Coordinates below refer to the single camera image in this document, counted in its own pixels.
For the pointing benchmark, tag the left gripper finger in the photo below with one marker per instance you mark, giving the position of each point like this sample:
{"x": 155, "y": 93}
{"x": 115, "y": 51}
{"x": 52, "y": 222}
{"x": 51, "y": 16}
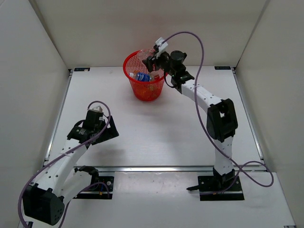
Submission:
{"x": 105, "y": 136}
{"x": 112, "y": 130}

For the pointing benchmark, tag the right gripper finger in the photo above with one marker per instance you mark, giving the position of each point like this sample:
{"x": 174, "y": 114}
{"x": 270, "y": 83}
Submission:
{"x": 162, "y": 66}
{"x": 150, "y": 63}

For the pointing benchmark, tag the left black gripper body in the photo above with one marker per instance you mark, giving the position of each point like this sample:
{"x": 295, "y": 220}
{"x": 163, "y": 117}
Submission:
{"x": 99, "y": 128}

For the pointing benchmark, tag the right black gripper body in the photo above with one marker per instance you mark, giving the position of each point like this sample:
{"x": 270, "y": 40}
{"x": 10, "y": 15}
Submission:
{"x": 164, "y": 60}

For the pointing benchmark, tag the clear bottle red label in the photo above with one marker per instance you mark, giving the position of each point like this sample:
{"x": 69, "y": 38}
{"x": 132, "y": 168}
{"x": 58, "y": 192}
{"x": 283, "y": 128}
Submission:
{"x": 155, "y": 76}

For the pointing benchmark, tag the clear plastic bottle white cap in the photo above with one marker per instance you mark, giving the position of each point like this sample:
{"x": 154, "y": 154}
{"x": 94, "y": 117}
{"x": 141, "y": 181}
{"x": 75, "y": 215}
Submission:
{"x": 143, "y": 54}

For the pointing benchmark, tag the blue label clear bottle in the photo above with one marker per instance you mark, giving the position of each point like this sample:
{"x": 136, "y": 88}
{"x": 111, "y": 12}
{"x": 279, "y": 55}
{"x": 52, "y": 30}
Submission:
{"x": 140, "y": 76}

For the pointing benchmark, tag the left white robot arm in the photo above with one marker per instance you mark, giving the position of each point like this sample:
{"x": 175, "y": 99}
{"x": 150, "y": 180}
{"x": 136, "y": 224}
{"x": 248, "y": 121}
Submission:
{"x": 47, "y": 196}

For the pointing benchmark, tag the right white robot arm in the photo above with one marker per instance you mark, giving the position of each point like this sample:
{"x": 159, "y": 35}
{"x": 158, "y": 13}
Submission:
{"x": 221, "y": 116}

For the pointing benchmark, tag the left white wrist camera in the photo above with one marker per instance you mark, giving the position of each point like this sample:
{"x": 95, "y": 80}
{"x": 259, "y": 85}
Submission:
{"x": 98, "y": 109}

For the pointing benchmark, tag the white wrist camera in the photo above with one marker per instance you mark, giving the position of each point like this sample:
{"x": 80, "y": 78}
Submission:
{"x": 98, "y": 109}
{"x": 159, "y": 47}

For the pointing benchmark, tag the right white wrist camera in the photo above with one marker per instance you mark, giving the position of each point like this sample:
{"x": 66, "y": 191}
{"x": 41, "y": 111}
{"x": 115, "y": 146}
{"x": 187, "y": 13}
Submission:
{"x": 159, "y": 47}

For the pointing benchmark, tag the aluminium table rail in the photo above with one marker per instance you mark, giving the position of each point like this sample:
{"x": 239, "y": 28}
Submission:
{"x": 154, "y": 168}

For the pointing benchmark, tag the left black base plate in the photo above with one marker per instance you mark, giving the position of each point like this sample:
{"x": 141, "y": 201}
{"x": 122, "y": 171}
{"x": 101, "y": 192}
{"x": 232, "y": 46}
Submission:
{"x": 99, "y": 191}

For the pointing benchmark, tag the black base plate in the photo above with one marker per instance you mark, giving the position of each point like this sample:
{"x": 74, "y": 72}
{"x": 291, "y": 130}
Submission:
{"x": 99, "y": 191}
{"x": 210, "y": 189}

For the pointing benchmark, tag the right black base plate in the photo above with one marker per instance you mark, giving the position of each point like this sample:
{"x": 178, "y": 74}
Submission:
{"x": 210, "y": 189}

